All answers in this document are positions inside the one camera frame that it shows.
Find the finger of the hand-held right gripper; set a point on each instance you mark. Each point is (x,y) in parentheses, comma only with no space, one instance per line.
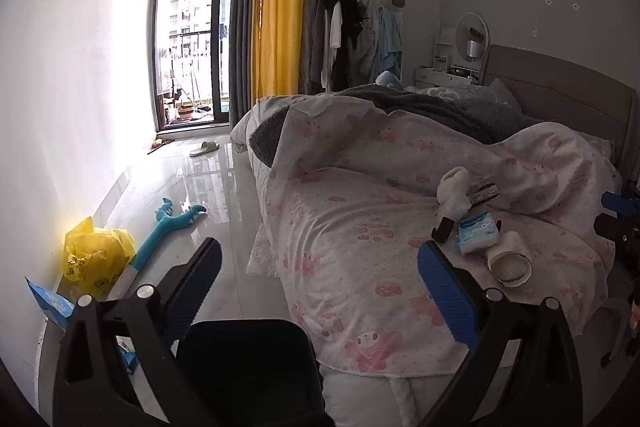
(620,234)
(620,201)

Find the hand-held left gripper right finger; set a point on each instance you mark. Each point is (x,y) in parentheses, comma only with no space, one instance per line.
(445,292)

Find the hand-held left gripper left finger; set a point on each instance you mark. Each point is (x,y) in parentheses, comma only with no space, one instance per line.
(195,292)

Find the blue tissue pack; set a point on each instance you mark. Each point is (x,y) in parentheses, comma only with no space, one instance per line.
(477,234)

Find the white tape roll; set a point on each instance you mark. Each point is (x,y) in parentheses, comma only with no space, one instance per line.
(510,264)

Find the white fuzzy sock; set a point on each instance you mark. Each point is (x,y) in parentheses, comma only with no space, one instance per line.
(452,192)

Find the yellow plastic bag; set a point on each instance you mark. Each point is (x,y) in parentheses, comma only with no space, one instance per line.
(95,257)

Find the pink printed blanket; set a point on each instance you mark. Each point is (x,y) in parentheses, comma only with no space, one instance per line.
(350,232)

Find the beige upholstered headboard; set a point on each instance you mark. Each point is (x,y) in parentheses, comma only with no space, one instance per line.
(565,87)

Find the white slipper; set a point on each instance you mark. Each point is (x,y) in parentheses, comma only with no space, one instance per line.
(204,149)

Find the blue printed packet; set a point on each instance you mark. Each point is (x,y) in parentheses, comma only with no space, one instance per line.
(50,302)

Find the dark thin stick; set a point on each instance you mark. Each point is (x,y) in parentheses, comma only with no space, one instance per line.
(160,144)

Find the grey pillow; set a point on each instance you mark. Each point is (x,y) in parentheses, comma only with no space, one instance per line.
(505,94)

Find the brown plant pot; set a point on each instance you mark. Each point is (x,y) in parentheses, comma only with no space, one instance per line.
(187,109)

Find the grey fleece blanket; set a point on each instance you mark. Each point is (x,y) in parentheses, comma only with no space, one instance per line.
(425,109)

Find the blue patterned quilt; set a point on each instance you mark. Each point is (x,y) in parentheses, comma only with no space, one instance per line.
(455,93)

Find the silver shade table lamp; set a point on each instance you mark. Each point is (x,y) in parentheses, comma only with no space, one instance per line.
(475,50)

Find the white vanity table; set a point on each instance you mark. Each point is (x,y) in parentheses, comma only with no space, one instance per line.
(440,79)

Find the light blue plush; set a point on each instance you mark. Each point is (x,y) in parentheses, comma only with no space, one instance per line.
(389,79)

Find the round white mirror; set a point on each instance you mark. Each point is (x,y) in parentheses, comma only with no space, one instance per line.
(472,27)

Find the white desktop organizer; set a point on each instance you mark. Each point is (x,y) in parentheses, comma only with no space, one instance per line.
(444,49)

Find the balcony railing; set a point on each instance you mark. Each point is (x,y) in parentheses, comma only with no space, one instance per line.
(195,44)

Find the light blue hanging shirt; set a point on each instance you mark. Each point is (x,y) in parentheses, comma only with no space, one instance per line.
(390,42)

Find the black framed balcony door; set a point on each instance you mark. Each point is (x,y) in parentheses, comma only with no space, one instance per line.
(222,32)

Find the narrow grey curtain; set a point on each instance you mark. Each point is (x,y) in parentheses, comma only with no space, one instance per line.
(242,32)

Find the beige hanging jacket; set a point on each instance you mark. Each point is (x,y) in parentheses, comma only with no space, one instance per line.
(370,37)

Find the grey hanging garment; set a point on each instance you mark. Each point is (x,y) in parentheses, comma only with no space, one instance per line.
(315,42)

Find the white hanging garment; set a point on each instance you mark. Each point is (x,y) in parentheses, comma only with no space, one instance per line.
(332,37)

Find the black hanging garment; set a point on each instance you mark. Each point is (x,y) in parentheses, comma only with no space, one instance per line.
(347,22)

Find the yellow curtain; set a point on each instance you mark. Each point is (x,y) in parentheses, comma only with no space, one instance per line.
(277,7)

